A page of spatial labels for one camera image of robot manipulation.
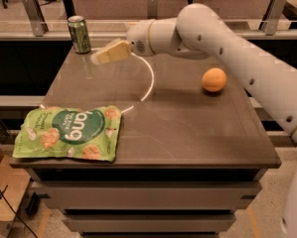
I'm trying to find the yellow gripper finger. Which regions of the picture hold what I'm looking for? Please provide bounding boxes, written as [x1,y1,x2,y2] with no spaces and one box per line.
[103,39,122,49]
[90,40,132,64]

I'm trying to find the green soda can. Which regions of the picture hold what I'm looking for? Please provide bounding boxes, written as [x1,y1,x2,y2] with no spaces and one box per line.
[68,15,91,54]

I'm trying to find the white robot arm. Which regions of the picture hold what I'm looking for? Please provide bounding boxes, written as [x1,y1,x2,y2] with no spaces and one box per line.
[91,4,297,143]

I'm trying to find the green rice chip bag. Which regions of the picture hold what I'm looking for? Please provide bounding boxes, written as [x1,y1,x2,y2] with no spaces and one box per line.
[13,106,121,162]

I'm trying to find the orange fruit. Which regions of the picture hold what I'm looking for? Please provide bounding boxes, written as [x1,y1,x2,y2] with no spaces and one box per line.
[202,67,227,92]

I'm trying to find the grey drawer cabinet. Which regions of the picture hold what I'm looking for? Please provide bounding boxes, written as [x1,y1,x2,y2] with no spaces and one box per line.
[32,180,261,238]

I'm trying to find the cardboard box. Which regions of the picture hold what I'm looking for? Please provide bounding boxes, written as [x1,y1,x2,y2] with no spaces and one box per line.
[0,149,30,238]

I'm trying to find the middle metal bracket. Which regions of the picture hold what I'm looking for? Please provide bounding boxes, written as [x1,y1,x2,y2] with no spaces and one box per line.
[147,0,158,19]

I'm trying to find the metal bracket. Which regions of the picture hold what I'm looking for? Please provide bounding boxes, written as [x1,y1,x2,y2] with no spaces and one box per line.
[260,0,287,36]
[147,0,158,19]
[21,0,48,37]

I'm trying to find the left metal bracket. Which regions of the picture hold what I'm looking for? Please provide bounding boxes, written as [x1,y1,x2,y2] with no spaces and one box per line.
[21,0,48,37]

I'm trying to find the right metal bracket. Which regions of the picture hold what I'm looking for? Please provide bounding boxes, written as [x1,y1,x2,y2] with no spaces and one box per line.
[260,0,287,36]

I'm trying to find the black floor cable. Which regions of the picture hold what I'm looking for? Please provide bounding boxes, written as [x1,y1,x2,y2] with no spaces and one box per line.
[0,172,39,238]

